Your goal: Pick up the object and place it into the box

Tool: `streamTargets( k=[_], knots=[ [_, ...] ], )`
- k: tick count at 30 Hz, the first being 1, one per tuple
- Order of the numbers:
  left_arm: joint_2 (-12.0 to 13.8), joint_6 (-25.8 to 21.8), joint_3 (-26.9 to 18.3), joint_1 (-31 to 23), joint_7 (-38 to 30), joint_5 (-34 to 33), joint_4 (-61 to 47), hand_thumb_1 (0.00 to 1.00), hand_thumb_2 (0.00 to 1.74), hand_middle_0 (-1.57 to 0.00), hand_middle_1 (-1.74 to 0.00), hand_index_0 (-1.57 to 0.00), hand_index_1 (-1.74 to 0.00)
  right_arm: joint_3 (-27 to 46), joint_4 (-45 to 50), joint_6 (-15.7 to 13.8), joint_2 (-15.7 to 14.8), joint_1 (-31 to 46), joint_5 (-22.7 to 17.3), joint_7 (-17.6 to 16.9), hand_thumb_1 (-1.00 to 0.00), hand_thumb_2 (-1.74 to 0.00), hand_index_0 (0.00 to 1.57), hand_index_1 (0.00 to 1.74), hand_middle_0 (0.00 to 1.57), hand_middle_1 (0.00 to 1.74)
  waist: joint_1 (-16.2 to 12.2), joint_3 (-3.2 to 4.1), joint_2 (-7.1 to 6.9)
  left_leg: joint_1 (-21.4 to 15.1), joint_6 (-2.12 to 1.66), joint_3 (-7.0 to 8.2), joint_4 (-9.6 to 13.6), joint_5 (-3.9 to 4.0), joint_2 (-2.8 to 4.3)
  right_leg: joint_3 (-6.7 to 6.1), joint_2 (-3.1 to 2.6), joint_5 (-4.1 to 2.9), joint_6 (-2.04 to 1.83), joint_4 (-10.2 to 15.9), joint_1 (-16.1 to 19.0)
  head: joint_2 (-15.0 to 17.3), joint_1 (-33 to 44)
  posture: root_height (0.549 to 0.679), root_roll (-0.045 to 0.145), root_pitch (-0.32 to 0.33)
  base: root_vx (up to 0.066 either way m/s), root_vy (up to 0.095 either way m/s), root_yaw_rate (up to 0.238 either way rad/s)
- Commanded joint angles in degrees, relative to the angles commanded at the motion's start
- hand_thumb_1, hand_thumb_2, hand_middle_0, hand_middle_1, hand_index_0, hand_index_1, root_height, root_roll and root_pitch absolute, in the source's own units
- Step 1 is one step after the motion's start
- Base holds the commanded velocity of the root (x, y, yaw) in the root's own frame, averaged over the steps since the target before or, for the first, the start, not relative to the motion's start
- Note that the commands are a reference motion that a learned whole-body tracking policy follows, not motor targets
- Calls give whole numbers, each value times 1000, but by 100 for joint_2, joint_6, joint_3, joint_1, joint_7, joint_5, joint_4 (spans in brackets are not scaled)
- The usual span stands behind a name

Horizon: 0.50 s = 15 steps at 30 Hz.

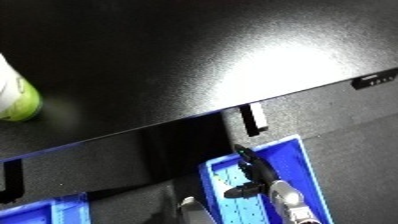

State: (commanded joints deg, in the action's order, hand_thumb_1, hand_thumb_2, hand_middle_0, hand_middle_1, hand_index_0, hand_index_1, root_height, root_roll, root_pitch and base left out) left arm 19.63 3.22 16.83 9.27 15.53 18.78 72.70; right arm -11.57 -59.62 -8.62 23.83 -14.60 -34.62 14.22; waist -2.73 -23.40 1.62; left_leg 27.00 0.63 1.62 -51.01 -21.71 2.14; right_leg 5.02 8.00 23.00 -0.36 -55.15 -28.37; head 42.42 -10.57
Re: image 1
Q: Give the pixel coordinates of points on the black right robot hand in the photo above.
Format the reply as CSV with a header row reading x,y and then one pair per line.
x,y
260,173

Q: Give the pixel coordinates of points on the white paper cup green band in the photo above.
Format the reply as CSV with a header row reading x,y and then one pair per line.
x,y
15,96

